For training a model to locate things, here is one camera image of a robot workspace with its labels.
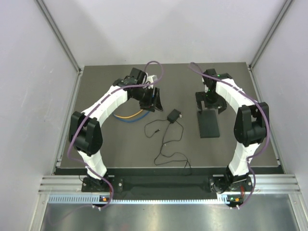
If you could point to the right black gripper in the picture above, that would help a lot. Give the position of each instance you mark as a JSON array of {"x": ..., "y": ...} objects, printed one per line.
[{"x": 220, "y": 105}]

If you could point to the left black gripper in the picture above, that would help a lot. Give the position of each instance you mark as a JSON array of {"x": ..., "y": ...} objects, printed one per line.
[{"x": 152, "y": 102}]

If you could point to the black network switch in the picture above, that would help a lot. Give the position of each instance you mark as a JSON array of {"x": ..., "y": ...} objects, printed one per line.
[{"x": 208, "y": 124}]

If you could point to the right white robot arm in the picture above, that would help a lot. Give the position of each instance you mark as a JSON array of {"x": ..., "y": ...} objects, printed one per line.
[{"x": 250, "y": 128}]

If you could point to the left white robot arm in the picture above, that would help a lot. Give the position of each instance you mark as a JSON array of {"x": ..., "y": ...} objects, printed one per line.
[{"x": 85, "y": 133}]

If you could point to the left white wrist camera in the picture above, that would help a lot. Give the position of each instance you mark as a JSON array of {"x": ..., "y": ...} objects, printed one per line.
[{"x": 151, "y": 79}]

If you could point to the grey slotted cable duct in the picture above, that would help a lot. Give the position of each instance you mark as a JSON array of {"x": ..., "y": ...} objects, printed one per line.
[{"x": 101, "y": 200}]

